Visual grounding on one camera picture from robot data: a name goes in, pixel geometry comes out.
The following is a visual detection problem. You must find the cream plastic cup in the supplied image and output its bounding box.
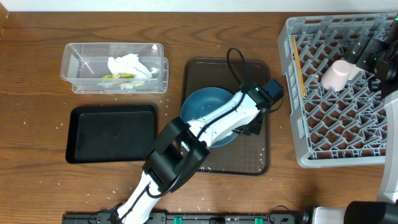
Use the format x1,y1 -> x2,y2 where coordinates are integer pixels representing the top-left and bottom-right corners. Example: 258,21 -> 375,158
348,64 -> 363,81

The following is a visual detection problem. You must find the small pink dish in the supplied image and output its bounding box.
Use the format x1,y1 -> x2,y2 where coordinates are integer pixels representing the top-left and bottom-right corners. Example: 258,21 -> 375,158
321,60 -> 353,91

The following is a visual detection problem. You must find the dark blue plate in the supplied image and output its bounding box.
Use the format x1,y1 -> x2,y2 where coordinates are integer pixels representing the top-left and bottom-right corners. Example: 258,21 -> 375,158
179,86 -> 240,149

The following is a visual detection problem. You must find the white napkin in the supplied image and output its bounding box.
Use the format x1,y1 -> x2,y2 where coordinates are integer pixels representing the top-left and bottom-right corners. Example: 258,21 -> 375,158
104,54 -> 152,90

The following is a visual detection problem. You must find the yellow green wrapper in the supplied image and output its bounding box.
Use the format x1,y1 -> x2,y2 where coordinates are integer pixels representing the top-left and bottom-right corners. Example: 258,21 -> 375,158
102,73 -> 134,79

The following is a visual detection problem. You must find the pile of white rice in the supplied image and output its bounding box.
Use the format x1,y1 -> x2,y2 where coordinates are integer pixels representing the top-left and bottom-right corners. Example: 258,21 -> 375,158
222,131 -> 234,139

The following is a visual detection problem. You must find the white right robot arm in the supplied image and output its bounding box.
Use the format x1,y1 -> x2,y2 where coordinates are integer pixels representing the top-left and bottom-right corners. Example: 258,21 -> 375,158
297,18 -> 397,224

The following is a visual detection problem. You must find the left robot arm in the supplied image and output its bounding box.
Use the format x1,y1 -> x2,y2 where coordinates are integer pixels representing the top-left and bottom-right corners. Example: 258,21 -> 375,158
116,80 -> 284,223

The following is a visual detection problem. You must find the grey dishwasher rack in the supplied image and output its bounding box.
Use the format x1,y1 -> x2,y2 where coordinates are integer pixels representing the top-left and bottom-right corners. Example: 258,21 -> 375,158
277,13 -> 394,168

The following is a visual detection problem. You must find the black waste bin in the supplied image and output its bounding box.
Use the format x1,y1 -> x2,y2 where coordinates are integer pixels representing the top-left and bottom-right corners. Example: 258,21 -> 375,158
65,105 -> 157,164

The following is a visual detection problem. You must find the dark brown serving tray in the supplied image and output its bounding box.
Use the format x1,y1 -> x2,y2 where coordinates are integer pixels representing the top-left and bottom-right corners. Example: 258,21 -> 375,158
182,57 -> 271,175

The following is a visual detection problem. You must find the clear plastic bin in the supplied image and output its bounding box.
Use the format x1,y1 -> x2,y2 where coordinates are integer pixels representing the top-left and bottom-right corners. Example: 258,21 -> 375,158
60,42 -> 169,94

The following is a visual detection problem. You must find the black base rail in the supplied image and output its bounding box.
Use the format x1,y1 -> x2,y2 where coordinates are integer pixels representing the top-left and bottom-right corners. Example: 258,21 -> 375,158
62,212 -> 311,224

